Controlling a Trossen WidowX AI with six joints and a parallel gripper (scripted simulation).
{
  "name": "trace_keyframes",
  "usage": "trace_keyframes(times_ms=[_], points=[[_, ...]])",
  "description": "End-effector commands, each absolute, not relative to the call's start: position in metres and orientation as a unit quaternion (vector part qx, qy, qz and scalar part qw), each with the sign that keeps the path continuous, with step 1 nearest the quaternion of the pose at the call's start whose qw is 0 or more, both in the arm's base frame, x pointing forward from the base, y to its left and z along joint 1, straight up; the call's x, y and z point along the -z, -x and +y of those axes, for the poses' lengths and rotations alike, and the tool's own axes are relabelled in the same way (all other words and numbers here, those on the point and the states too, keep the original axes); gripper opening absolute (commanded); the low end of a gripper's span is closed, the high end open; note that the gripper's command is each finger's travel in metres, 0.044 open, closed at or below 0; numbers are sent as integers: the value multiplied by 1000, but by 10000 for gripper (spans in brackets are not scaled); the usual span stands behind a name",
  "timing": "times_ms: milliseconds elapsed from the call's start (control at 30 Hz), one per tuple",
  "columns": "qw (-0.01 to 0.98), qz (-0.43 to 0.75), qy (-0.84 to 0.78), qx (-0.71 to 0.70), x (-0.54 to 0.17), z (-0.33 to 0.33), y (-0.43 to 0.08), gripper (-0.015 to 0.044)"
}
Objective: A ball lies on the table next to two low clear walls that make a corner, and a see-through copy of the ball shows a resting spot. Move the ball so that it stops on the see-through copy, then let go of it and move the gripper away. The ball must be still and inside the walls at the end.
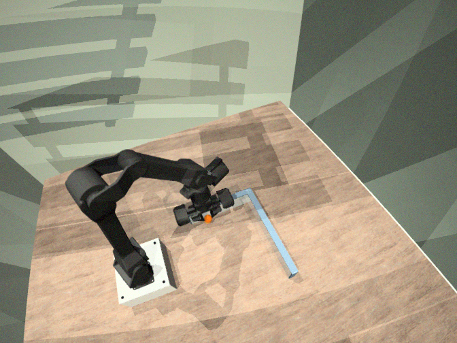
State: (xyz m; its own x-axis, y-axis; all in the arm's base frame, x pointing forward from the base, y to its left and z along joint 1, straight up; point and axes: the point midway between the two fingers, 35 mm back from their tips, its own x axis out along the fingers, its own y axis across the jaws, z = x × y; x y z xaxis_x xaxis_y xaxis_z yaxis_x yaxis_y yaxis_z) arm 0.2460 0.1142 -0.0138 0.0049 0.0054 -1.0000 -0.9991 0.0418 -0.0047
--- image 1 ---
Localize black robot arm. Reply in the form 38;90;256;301
65;149;229;290

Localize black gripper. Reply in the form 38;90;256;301
173;188;235;226

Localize clear l-shaped low walls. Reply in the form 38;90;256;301
218;195;291;277

